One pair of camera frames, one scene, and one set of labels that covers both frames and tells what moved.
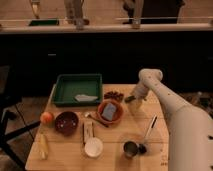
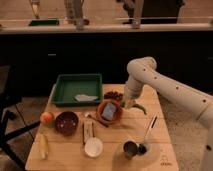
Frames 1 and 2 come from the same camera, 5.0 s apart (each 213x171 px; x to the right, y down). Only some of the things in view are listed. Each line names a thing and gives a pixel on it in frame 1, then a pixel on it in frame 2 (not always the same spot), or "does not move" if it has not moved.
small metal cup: [130, 148] does not move
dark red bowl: [66, 122] does not move
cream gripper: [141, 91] → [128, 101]
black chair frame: [8, 102] does not move
